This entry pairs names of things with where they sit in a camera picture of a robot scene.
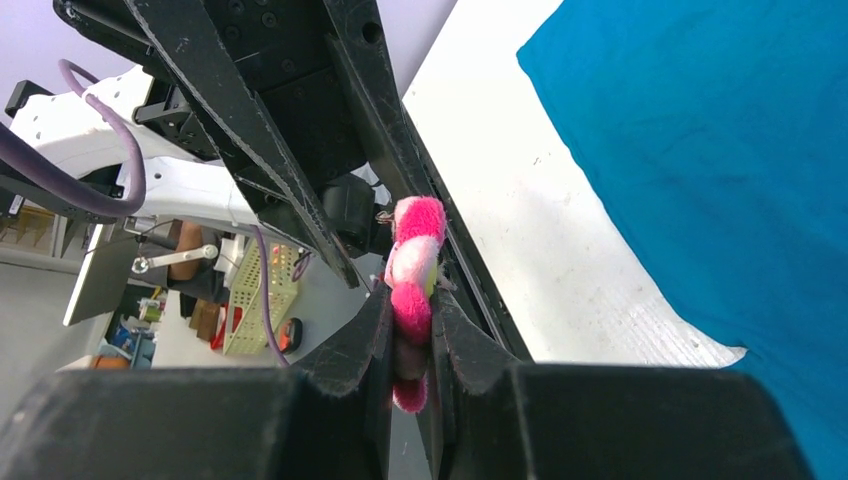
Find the person forearm in background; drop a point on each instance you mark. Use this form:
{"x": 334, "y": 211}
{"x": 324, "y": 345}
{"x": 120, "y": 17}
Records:
{"x": 190, "y": 238}

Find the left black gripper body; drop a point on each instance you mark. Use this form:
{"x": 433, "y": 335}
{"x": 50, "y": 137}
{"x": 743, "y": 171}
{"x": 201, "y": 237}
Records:
{"x": 280, "y": 49}

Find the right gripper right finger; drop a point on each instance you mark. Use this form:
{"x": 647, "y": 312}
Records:
{"x": 496, "y": 417}

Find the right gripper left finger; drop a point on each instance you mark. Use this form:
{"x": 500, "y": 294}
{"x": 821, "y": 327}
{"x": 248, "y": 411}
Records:
{"x": 324, "y": 417}

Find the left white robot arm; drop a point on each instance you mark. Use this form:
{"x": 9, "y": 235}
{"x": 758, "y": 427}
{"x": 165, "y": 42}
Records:
{"x": 82, "y": 155}

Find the yellow perforated basket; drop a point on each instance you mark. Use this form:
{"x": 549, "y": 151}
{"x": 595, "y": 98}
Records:
{"x": 254, "y": 285}

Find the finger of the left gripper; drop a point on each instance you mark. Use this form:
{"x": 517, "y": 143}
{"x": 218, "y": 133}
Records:
{"x": 188, "y": 41}
{"x": 393, "y": 147}

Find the blue t-shirt garment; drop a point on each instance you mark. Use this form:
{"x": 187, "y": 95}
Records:
{"x": 715, "y": 135}

